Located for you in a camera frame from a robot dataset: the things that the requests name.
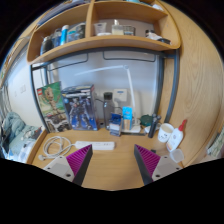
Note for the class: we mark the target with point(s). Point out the white power strip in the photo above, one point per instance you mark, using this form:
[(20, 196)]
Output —
[(96, 145)]

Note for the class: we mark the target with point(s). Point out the white desk lamp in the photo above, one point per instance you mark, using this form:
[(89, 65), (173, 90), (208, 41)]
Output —
[(131, 96)]

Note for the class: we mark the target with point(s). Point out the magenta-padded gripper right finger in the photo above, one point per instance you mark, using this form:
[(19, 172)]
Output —
[(163, 166)]

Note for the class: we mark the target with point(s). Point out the dark blue small box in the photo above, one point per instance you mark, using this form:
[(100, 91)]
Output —
[(115, 125)]

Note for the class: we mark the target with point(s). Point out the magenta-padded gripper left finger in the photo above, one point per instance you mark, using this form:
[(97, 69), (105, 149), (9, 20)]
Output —
[(63, 166)]

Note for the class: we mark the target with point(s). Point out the white mug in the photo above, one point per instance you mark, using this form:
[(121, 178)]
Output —
[(165, 133)]

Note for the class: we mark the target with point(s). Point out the teal bedding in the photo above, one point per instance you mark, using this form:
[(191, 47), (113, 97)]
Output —
[(16, 133)]

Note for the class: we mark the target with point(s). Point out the white wall socket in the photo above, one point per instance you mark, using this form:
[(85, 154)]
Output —
[(120, 95)]

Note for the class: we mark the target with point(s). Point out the dark clear water bottle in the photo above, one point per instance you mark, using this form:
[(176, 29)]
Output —
[(107, 111)]

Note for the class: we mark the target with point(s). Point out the white red-capped glue bottle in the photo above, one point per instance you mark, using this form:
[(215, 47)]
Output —
[(175, 138)]

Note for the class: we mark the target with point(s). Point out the wooden shelf unit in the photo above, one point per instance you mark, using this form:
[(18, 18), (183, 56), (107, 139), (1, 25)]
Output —
[(100, 42)]

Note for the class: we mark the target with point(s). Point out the dark grey electric shaver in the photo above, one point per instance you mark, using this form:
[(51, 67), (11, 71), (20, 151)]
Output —
[(152, 128)]

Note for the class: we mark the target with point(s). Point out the dark grey metal desk frame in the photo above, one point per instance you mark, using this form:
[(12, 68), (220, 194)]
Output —
[(173, 86)]

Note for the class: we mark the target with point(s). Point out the green round tin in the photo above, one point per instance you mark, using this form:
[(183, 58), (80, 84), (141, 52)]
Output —
[(146, 120)]

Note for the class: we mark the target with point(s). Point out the green toy figure box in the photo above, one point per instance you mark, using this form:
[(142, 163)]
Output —
[(51, 106)]

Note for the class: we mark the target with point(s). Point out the light blue tall carton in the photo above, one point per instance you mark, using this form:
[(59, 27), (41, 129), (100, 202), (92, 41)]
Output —
[(127, 118)]

